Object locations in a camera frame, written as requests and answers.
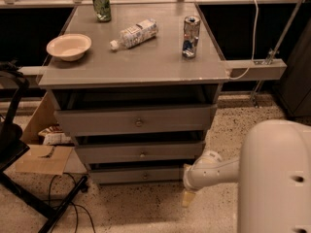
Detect brown cardboard box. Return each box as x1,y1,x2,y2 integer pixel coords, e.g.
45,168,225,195
15,94,73,175

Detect grey middle drawer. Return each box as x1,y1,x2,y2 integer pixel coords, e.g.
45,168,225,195
75,141,205,164

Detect green soda can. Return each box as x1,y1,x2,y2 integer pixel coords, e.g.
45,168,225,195
92,0,112,22

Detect grey drawer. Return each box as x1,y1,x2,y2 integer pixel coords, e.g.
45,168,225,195
89,165,184,183
75,141,205,164
54,105,217,137

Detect grey bottom drawer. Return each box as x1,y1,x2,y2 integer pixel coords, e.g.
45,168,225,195
89,165,184,183

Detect black chair stand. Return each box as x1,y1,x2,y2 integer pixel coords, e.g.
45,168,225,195
0,64,87,233

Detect white cable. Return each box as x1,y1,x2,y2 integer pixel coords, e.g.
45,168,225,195
228,0,259,82

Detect clear plastic water bottle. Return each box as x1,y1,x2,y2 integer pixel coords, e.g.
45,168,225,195
110,18,158,51

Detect dark cabinet on right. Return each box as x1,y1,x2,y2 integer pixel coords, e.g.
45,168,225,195
275,19,311,117

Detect silver blue energy can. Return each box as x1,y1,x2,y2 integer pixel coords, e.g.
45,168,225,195
182,16,201,58

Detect white bowl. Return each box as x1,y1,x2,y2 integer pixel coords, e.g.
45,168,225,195
46,34,91,61

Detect metal rail bar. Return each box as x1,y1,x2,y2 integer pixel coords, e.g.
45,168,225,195
226,59,287,81

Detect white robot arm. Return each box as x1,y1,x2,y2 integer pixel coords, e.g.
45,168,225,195
182,119,311,233

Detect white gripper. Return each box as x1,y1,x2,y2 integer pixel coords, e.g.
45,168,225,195
182,150,223,208

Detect grey top drawer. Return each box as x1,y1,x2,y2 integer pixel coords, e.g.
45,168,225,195
54,105,217,137

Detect grey drawer cabinet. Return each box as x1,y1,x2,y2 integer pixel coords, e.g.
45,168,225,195
39,3,227,174

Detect black floor cable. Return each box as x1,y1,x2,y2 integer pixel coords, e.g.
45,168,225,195
48,172,97,233

